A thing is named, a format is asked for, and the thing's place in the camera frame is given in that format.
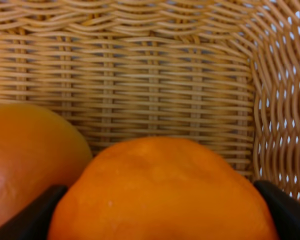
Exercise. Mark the red yellow peach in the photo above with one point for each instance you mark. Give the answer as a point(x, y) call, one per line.
point(38, 149)

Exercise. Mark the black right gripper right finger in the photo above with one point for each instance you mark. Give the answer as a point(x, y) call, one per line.
point(285, 211)

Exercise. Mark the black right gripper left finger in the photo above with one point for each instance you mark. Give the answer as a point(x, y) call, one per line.
point(32, 223)

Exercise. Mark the orange tangerine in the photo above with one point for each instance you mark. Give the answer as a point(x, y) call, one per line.
point(161, 188)

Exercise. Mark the light orange wicker basket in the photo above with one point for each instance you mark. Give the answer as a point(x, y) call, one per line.
point(224, 73)

